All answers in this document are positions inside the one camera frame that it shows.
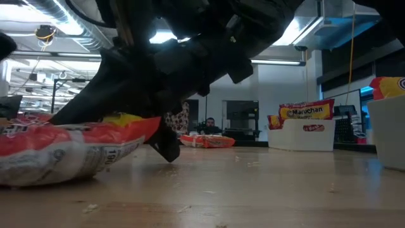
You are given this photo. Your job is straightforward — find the silver corrugated duct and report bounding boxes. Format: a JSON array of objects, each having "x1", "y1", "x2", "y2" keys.
[{"x1": 25, "y1": 0, "x2": 107, "y2": 51}]

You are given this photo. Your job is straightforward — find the black monitor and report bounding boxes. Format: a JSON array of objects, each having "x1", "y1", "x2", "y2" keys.
[{"x1": 0, "y1": 94, "x2": 23, "y2": 120}]

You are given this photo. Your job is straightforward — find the grey plastic bin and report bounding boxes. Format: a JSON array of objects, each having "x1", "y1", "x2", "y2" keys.
[{"x1": 366, "y1": 94, "x2": 405, "y2": 172}]

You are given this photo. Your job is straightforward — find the ceiling cable reel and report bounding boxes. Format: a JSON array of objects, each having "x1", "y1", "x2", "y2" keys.
[{"x1": 34, "y1": 24, "x2": 57, "y2": 42}]

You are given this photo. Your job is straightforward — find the black perforated rack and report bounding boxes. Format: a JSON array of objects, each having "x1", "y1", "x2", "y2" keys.
[{"x1": 333, "y1": 104, "x2": 361, "y2": 143}]

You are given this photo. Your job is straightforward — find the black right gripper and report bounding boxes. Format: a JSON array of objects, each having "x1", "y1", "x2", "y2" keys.
[{"x1": 50, "y1": 18, "x2": 254, "y2": 163}]

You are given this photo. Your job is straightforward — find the patterned cloth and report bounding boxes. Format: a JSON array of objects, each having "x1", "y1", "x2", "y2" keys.
[{"x1": 164, "y1": 101, "x2": 190, "y2": 134}]

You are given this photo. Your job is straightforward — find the black equipment rack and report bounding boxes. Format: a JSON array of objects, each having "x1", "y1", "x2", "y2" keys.
[{"x1": 221, "y1": 100, "x2": 262, "y2": 142}]

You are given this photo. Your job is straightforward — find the yellow hanging cable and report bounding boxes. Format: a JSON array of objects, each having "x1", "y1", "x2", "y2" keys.
[{"x1": 347, "y1": 6, "x2": 356, "y2": 96}]

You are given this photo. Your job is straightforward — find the person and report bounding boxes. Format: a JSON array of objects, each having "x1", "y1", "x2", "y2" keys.
[{"x1": 197, "y1": 117, "x2": 224, "y2": 136}]

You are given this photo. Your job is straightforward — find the long ceiling light bar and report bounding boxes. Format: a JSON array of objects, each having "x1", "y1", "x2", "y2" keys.
[{"x1": 251, "y1": 58, "x2": 307, "y2": 67}]

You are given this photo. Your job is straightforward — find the black metal gantry frame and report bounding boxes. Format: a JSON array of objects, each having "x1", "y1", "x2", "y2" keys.
[{"x1": 51, "y1": 78, "x2": 92, "y2": 113}]

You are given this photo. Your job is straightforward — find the white bin with red label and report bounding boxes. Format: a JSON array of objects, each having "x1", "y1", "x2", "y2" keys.
[{"x1": 268, "y1": 118, "x2": 336, "y2": 152}]

